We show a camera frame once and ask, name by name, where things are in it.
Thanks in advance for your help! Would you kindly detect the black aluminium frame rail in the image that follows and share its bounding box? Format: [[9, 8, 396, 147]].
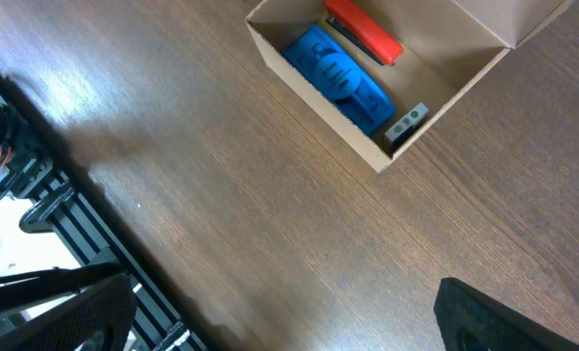
[[23, 170, 215, 351]]

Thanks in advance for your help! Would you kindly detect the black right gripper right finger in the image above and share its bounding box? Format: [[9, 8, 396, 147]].
[[434, 277, 579, 351]]

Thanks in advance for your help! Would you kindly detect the blue plastic tray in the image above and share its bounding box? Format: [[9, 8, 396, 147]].
[[282, 24, 396, 136]]

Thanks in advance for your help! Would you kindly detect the open cardboard box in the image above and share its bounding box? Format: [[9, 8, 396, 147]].
[[245, 0, 566, 172]]

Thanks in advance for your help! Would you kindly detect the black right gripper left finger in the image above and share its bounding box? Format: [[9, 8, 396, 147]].
[[0, 274, 136, 351]]

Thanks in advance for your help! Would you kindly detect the orange black stapler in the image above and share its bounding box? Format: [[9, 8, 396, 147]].
[[325, 0, 404, 66]]

